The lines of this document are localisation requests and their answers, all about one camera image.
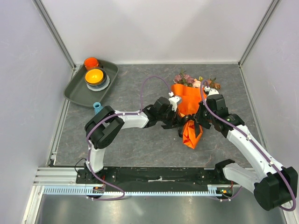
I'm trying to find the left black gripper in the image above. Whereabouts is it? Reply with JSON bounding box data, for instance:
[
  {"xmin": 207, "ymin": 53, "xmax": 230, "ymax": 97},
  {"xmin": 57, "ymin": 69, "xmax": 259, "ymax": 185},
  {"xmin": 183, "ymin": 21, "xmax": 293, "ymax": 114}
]
[{"xmin": 157, "ymin": 105, "xmax": 179, "ymax": 127}]

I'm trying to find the black ribbon with gold text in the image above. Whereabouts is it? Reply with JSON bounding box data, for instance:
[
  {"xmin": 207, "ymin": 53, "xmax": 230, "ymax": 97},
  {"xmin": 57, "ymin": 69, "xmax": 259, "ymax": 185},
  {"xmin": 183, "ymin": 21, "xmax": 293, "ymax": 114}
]
[{"xmin": 178, "ymin": 114, "xmax": 202, "ymax": 138}]

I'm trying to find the orange flower bouquet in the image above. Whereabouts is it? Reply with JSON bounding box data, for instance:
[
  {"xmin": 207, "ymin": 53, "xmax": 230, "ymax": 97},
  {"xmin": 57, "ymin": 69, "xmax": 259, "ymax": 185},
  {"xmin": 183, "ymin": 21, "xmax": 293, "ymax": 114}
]
[{"xmin": 171, "ymin": 70, "xmax": 221, "ymax": 150}]

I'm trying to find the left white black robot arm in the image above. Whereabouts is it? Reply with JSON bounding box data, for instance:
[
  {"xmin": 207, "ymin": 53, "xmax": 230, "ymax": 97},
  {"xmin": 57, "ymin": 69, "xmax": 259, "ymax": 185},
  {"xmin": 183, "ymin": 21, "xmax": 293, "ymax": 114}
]
[{"xmin": 85, "ymin": 96, "xmax": 182, "ymax": 183}]

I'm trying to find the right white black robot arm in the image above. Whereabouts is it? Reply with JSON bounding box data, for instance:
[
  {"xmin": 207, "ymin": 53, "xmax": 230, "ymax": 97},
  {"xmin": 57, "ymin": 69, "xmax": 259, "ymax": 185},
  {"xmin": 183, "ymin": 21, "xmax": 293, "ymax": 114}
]
[{"xmin": 192, "ymin": 89, "xmax": 298, "ymax": 211}]

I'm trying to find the blue ribbed vase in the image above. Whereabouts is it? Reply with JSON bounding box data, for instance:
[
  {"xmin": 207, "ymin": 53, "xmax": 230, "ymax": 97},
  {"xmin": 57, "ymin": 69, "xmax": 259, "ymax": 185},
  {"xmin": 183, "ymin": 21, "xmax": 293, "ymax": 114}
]
[{"xmin": 93, "ymin": 102, "xmax": 103, "ymax": 115}]

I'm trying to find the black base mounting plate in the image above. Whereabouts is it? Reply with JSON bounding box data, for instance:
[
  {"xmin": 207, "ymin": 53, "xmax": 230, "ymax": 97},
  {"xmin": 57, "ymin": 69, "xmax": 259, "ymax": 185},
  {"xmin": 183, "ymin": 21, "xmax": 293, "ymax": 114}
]
[{"xmin": 76, "ymin": 166, "xmax": 236, "ymax": 187}]

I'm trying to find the white plate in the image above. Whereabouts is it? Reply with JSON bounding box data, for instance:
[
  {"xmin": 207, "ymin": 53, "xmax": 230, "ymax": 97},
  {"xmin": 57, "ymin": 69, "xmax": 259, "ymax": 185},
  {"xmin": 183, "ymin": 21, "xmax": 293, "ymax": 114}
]
[{"xmin": 86, "ymin": 76, "xmax": 110, "ymax": 91}]

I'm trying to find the dark grey bowl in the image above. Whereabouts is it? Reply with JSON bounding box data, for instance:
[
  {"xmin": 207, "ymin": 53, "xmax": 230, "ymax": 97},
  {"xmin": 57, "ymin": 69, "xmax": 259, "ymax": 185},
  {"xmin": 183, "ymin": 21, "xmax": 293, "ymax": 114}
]
[{"xmin": 89, "ymin": 69, "xmax": 107, "ymax": 86}]

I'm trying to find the orange bowl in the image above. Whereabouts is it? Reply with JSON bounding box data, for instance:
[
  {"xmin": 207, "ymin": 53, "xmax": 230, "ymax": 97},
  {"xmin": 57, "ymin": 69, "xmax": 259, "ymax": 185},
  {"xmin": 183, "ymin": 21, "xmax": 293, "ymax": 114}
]
[{"xmin": 85, "ymin": 69, "xmax": 104, "ymax": 85}]

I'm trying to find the grey green plastic tray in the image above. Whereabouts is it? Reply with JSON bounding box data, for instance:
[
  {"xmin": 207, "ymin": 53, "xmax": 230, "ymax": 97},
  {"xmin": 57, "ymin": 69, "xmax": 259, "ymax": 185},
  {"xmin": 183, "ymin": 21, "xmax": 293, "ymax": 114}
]
[{"xmin": 64, "ymin": 59, "xmax": 119, "ymax": 108}]

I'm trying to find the orange plastic cup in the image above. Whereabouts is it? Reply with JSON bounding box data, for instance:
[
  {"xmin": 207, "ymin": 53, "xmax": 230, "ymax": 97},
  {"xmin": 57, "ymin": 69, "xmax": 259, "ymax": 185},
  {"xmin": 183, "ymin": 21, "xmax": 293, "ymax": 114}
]
[{"xmin": 84, "ymin": 57, "xmax": 99, "ymax": 71}]

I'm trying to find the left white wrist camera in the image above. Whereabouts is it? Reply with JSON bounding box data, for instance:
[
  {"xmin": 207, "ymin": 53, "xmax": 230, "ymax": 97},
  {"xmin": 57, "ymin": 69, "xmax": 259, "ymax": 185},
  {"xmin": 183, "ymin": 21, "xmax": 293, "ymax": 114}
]
[{"xmin": 168, "ymin": 92, "xmax": 182, "ymax": 112}]

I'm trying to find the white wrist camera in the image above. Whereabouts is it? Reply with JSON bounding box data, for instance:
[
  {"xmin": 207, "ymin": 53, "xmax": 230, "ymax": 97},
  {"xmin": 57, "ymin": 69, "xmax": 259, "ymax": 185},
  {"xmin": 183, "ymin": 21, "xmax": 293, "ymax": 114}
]
[
  {"xmin": 204, "ymin": 87, "xmax": 219, "ymax": 96},
  {"xmin": 168, "ymin": 92, "xmax": 182, "ymax": 112}
]

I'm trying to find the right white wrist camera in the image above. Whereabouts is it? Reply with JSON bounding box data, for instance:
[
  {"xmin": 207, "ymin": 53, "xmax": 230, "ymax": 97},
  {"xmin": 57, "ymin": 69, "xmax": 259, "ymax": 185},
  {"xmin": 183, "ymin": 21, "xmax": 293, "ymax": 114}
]
[{"xmin": 204, "ymin": 87, "xmax": 219, "ymax": 96}]

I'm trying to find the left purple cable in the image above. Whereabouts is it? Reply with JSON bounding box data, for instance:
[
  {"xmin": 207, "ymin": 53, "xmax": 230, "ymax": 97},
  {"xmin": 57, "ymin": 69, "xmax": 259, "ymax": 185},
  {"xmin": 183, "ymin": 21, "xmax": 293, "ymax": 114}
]
[{"xmin": 85, "ymin": 76, "xmax": 175, "ymax": 202}]

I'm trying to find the grey slotted cable duct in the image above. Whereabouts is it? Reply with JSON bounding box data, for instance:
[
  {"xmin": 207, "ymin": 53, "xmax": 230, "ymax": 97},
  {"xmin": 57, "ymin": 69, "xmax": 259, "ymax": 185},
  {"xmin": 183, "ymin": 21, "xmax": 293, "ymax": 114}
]
[{"xmin": 43, "ymin": 186, "xmax": 222, "ymax": 196}]

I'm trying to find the right aluminium frame post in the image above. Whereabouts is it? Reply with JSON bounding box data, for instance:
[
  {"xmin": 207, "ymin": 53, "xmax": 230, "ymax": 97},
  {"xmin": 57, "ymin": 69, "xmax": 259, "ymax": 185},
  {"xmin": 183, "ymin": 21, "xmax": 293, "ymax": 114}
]
[{"xmin": 238, "ymin": 0, "xmax": 280, "ymax": 68}]

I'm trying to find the aluminium frame post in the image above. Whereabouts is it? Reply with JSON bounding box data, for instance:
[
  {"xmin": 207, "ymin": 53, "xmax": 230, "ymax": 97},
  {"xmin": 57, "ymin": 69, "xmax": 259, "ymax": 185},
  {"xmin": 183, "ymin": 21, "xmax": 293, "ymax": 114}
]
[
  {"xmin": 32, "ymin": 0, "xmax": 76, "ymax": 70},
  {"xmin": 238, "ymin": 0, "xmax": 280, "ymax": 68}
]

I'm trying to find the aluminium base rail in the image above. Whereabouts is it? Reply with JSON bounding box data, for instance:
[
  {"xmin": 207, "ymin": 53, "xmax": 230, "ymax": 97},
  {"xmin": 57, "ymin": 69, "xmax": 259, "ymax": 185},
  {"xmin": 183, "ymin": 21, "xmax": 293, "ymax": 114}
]
[{"xmin": 32, "ymin": 167, "xmax": 81, "ymax": 186}]

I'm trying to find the left aluminium frame post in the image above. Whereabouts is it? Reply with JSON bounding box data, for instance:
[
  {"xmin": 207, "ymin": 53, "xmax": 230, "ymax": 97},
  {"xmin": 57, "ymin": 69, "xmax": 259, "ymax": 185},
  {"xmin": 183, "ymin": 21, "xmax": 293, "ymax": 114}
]
[{"xmin": 32, "ymin": 0, "xmax": 76, "ymax": 70}]

